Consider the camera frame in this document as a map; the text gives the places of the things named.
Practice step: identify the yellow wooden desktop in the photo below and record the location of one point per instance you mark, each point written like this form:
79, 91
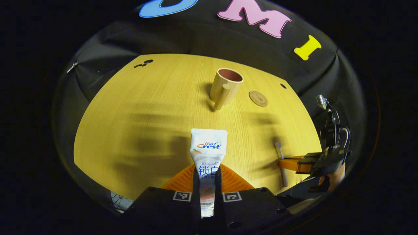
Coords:
147, 114

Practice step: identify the pink toothbrush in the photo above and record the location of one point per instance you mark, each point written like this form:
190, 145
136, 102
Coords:
284, 179

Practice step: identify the round brown coaster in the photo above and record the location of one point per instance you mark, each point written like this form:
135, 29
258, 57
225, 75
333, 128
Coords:
258, 98

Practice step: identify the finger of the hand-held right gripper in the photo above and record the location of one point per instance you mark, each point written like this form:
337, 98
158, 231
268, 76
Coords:
290, 164

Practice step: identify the silver clip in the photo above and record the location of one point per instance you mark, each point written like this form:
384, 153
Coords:
72, 67

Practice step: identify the black backdrop cloth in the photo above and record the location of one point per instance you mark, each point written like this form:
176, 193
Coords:
196, 36

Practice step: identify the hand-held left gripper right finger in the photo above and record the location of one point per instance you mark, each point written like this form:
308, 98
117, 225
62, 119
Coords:
218, 186

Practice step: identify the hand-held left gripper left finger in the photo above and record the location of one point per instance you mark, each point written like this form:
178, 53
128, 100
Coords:
196, 186

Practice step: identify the white toothpaste tube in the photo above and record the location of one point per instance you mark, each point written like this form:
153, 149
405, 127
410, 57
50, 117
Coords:
209, 147

